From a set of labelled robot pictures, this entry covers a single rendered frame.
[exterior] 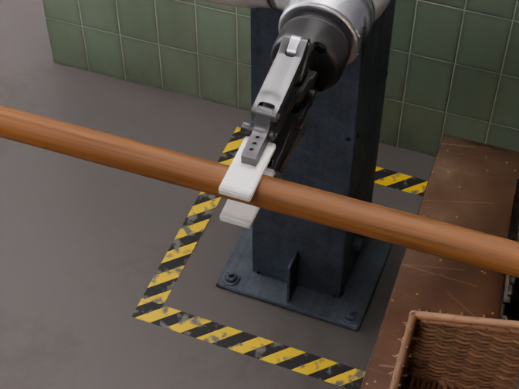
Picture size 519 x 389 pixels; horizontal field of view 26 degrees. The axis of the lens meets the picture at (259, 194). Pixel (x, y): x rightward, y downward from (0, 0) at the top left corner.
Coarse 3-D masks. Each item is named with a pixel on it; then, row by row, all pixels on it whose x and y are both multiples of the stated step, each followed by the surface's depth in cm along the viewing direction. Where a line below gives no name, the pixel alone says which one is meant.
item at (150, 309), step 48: (384, 48) 202; (336, 96) 194; (384, 96) 218; (240, 144) 268; (336, 144) 203; (336, 192) 213; (192, 240) 249; (240, 240) 248; (288, 240) 229; (336, 240) 223; (240, 288) 239; (288, 288) 233; (336, 288) 235; (192, 336) 233; (240, 336) 233; (336, 384) 225
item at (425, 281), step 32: (448, 160) 186; (480, 160) 186; (512, 160) 186; (448, 192) 182; (480, 192) 182; (512, 192) 182; (480, 224) 178; (416, 256) 174; (416, 288) 170; (448, 288) 170; (480, 288) 170; (384, 320) 166; (384, 352) 162; (384, 384) 159
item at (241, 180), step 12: (240, 156) 102; (264, 156) 102; (240, 168) 101; (252, 168) 101; (264, 168) 101; (228, 180) 100; (240, 180) 100; (252, 180) 100; (228, 192) 99; (240, 192) 99; (252, 192) 99
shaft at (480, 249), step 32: (0, 128) 107; (32, 128) 106; (64, 128) 105; (96, 160) 105; (128, 160) 104; (160, 160) 103; (192, 160) 103; (256, 192) 101; (288, 192) 100; (320, 192) 100; (352, 224) 99; (384, 224) 98; (416, 224) 98; (448, 224) 98; (448, 256) 97; (480, 256) 96; (512, 256) 95
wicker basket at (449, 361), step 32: (416, 320) 148; (448, 320) 147; (480, 320) 145; (512, 320) 144; (416, 352) 155; (448, 352) 152; (480, 352) 150; (512, 352) 148; (416, 384) 158; (448, 384) 158; (480, 384) 156; (512, 384) 153
